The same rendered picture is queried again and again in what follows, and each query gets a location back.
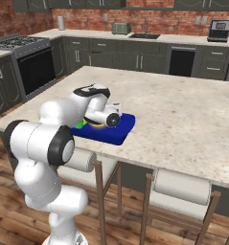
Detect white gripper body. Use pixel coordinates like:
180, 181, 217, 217
109, 105, 124, 117

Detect blue tray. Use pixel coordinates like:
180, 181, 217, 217
70, 112, 137, 146

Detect yellow round fruit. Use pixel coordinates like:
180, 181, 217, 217
83, 118, 106, 130

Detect green vegetable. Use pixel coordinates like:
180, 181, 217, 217
75, 120, 88, 130

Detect dark grey base cupboard run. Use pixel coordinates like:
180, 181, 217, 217
50, 35, 229, 81

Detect white cushioned wooden bar stool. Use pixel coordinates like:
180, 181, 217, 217
138, 167, 222, 245
56, 147, 124, 245

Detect dark sink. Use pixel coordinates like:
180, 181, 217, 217
128, 32, 162, 41

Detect black dishwasher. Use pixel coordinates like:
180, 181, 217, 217
166, 44, 200, 78

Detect grey green toaster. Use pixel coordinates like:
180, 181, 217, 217
111, 21, 132, 35

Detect black stove with oven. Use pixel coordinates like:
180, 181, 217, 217
0, 33, 58, 103

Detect grey cylinder canister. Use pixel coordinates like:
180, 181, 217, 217
57, 14, 66, 32

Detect dark grey base cupboards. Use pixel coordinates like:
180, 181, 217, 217
0, 50, 25, 120

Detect black coffee machine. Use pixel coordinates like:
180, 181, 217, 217
206, 19, 229, 43

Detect dark grey wall cupboards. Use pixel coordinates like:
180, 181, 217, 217
11, 0, 127, 13
173, 0, 229, 11

